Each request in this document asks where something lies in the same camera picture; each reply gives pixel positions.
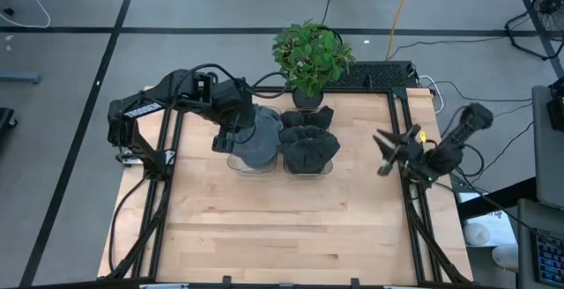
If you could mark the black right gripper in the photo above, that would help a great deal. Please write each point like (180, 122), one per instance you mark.
(410, 154)

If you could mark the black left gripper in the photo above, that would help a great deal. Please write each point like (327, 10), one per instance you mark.
(233, 113)

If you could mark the light grey baseball cap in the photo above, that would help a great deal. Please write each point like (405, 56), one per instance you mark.
(262, 141)

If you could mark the dark grey baseball cap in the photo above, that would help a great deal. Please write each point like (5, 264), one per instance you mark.
(308, 117)
(308, 148)

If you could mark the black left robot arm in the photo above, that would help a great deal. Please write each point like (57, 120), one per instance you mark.
(145, 106)

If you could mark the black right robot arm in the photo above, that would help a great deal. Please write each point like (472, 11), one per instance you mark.
(458, 141)

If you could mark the clear plastic bin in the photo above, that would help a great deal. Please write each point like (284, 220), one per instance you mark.
(286, 172)
(238, 168)

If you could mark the black perforated box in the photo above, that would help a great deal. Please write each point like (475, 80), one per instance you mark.
(383, 75)

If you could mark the black plant pot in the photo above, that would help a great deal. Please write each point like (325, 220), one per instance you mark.
(307, 100)

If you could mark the green leafy plant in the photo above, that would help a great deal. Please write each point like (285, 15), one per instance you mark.
(310, 55)

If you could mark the white paper roll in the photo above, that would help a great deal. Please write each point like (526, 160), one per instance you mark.
(506, 256)
(476, 234)

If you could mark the keypad with coloured keys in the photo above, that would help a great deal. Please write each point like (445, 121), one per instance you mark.
(551, 260)

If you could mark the black aluminium frame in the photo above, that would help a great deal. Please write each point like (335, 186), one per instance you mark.
(352, 90)

